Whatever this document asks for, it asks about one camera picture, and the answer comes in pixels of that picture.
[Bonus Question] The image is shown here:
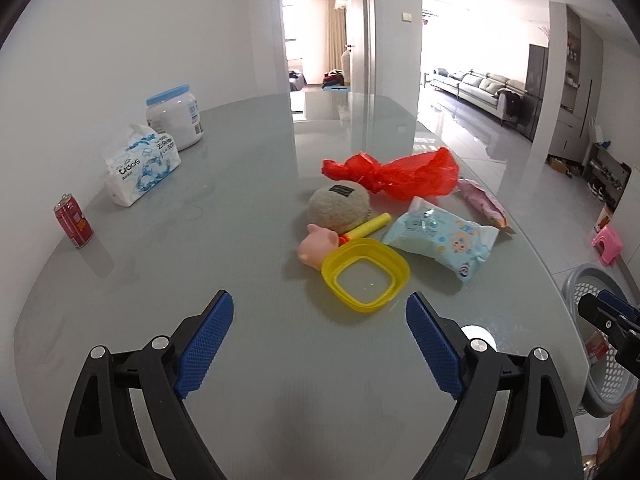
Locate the red drink can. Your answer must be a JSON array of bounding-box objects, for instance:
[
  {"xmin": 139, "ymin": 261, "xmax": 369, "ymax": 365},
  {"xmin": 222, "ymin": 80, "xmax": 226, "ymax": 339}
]
[{"xmin": 54, "ymin": 193, "xmax": 95, "ymax": 250}]

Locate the shoe rack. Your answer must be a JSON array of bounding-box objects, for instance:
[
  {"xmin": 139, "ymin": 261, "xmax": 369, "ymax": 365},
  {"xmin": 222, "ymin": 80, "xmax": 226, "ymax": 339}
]
[{"xmin": 582, "ymin": 142, "xmax": 632, "ymax": 206}]

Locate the grey plush ball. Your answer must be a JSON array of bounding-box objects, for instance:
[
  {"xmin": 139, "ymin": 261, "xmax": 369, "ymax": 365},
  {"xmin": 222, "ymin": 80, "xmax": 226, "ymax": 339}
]
[{"xmin": 306, "ymin": 183, "xmax": 372, "ymax": 231}]

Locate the pink pig toy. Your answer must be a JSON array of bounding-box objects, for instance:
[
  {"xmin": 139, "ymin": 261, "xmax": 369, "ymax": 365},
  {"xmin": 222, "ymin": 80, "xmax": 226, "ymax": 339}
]
[{"xmin": 298, "ymin": 224, "xmax": 340, "ymax": 267}]

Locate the pink snack packet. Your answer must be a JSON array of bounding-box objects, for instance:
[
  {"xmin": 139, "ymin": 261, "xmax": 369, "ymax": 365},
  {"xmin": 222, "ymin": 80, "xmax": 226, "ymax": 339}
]
[{"xmin": 457, "ymin": 178, "xmax": 516, "ymax": 236}]

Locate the yellow square ring lid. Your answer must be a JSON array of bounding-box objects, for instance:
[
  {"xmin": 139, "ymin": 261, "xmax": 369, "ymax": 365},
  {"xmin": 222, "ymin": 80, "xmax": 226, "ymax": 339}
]
[{"xmin": 321, "ymin": 238, "xmax": 412, "ymax": 314}]

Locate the white display cabinet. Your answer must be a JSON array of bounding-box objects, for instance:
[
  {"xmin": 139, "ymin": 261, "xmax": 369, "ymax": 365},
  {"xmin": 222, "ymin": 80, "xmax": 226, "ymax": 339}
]
[{"xmin": 547, "ymin": 2, "xmax": 603, "ymax": 161}]

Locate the red cardboard box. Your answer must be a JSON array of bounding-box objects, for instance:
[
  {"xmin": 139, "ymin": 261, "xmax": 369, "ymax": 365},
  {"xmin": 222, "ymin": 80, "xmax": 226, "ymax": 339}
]
[{"xmin": 584, "ymin": 332, "xmax": 608, "ymax": 366}]

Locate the dark jacket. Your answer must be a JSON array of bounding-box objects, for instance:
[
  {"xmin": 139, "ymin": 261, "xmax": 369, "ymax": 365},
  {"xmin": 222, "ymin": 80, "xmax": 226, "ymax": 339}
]
[{"xmin": 497, "ymin": 89, "xmax": 523, "ymax": 123}]

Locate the yellow marker with orange end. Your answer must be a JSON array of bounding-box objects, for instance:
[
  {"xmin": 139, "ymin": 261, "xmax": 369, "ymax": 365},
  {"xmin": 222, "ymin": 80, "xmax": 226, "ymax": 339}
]
[{"xmin": 337, "ymin": 213, "xmax": 392, "ymax": 246}]

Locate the beige curtain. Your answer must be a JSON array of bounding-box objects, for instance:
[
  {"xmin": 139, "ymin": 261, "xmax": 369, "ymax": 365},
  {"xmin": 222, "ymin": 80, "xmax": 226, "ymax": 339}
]
[{"xmin": 327, "ymin": 7, "xmax": 347, "ymax": 73}]

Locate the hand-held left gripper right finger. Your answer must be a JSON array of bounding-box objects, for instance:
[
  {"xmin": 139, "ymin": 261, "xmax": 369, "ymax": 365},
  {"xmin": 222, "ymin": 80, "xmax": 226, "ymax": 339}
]
[{"xmin": 405, "ymin": 291, "xmax": 586, "ymax": 480}]

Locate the white and blue tissue pack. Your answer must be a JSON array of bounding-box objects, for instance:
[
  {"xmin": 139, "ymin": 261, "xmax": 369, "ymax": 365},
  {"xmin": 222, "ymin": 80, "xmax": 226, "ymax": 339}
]
[{"xmin": 104, "ymin": 124, "xmax": 181, "ymax": 207}]

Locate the grey interior door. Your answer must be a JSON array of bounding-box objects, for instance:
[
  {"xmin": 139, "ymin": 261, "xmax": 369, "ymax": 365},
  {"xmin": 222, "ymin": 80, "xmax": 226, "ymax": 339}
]
[{"xmin": 348, "ymin": 0, "xmax": 376, "ymax": 93}]

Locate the light blue wet wipes pack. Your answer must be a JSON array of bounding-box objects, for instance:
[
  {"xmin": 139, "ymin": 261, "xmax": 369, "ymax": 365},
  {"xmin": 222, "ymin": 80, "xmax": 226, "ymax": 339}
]
[{"xmin": 382, "ymin": 196, "xmax": 501, "ymax": 286}]

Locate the red plastic bag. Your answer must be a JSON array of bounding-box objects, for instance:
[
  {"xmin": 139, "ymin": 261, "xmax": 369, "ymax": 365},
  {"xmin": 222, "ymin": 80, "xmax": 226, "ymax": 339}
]
[{"xmin": 321, "ymin": 147, "xmax": 460, "ymax": 203}]

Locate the white jar with blue lid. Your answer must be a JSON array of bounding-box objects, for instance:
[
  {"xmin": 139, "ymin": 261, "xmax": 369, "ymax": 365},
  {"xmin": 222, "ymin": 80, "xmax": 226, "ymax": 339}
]
[{"xmin": 145, "ymin": 84, "xmax": 205, "ymax": 151}]

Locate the grey perforated plastic basket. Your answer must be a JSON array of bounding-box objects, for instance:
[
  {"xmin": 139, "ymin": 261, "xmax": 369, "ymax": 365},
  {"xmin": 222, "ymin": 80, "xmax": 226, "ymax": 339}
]
[{"xmin": 561, "ymin": 263, "xmax": 640, "ymax": 418}]

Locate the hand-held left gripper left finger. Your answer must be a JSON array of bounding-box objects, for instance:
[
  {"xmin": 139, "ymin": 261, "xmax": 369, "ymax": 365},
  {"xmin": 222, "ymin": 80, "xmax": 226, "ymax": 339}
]
[{"xmin": 57, "ymin": 289, "xmax": 235, "ymax": 480}]

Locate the pink plastic stool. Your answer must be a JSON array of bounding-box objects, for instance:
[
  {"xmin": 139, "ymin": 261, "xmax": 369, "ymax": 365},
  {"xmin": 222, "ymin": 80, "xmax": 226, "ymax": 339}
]
[{"xmin": 591, "ymin": 225, "xmax": 624, "ymax": 267}]

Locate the dark tall refrigerator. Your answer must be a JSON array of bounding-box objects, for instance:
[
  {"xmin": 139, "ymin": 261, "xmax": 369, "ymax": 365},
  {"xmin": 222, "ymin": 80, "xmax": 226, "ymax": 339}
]
[{"xmin": 525, "ymin": 44, "xmax": 551, "ymax": 141}]

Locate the grey sofa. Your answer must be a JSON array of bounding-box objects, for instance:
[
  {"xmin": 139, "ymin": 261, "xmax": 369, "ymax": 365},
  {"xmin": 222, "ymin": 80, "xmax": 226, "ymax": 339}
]
[{"xmin": 431, "ymin": 67, "xmax": 530, "ymax": 126}]

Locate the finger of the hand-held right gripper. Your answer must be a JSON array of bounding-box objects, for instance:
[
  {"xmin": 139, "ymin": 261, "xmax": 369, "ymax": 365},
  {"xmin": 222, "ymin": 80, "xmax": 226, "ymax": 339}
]
[
  {"xmin": 598, "ymin": 289, "xmax": 640, "ymax": 322},
  {"xmin": 578, "ymin": 294, "xmax": 640, "ymax": 367}
]

